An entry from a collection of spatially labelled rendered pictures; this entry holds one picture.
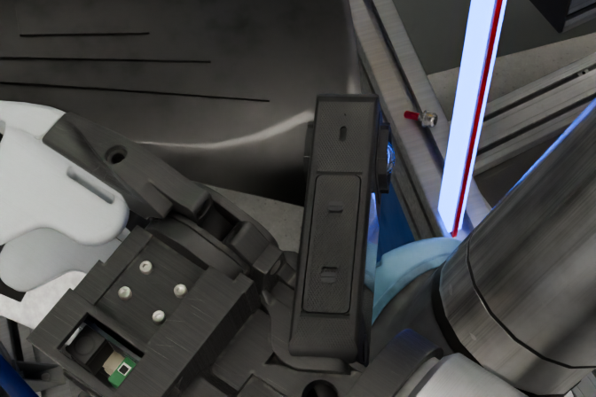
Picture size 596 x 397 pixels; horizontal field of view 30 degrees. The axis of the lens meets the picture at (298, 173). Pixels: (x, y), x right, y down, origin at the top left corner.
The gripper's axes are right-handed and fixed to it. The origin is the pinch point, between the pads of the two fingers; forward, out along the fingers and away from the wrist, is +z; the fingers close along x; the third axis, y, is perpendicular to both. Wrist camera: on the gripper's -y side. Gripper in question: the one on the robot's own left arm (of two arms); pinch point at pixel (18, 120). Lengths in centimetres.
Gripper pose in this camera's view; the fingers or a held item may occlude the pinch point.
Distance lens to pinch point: 47.8
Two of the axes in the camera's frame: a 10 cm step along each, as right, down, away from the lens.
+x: 0.9, 4.7, 8.8
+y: -5.9, 7.4, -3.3
